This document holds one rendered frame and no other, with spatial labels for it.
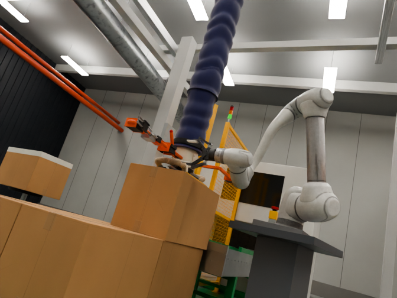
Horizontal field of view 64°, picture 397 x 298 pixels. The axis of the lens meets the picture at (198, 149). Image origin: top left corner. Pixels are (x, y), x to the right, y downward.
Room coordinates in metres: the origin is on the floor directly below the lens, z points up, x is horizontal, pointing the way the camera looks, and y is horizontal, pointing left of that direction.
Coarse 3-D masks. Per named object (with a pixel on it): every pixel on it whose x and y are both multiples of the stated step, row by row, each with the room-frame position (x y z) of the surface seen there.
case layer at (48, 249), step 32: (0, 224) 1.48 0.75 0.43; (32, 224) 1.39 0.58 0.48; (64, 224) 1.31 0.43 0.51; (96, 224) 1.35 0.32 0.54; (0, 256) 1.44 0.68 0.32; (32, 256) 1.36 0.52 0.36; (64, 256) 1.29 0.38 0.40; (96, 256) 1.35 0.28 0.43; (128, 256) 1.54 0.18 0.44; (160, 256) 1.80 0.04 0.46; (192, 256) 2.17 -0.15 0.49; (0, 288) 1.41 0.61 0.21; (32, 288) 1.33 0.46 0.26; (64, 288) 1.26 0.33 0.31; (96, 288) 1.41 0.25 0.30; (128, 288) 1.61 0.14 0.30; (160, 288) 1.89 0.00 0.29; (192, 288) 2.29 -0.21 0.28
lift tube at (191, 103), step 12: (192, 96) 2.08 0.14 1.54; (204, 96) 2.05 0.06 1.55; (192, 108) 2.06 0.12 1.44; (204, 108) 2.06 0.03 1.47; (180, 120) 2.13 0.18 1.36; (192, 120) 2.05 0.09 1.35; (204, 120) 2.07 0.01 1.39; (180, 132) 2.08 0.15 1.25; (192, 132) 2.05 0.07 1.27; (204, 132) 2.11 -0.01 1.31; (180, 144) 2.06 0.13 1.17
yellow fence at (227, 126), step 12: (240, 144) 4.37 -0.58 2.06; (228, 168) 4.10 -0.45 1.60; (228, 192) 4.29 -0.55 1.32; (240, 192) 4.72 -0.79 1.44; (228, 204) 4.40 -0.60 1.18; (228, 216) 4.51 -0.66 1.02; (228, 228) 4.61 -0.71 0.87; (216, 240) 4.29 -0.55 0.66; (228, 240) 4.68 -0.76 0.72; (204, 276) 4.19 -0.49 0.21; (216, 276) 4.58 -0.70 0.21; (216, 288) 4.69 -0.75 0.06
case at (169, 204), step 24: (144, 168) 1.93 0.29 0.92; (144, 192) 1.91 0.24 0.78; (168, 192) 1.83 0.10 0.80; (192, 192) 1.94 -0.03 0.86; (120, 216) 1.96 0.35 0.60; (144, 216) 1.88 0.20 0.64; (168, 216) 1.81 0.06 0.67; (192, 216) 2.02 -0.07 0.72; (168, 240) 1.83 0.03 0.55; (192, 240) 2.09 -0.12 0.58
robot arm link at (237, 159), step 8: (224, 152) 1.70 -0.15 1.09; (232, 152) 1.67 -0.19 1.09; (240, 152) 1.66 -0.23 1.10; (248, 152) 1.65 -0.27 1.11; (224, 160) 1.71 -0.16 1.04; (232, 160) 1.68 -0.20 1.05; (240, 160) 1.65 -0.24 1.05; (248, 160) 1.65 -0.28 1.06; (232, 168) 1.72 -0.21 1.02; (240, 168) 1.70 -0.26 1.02
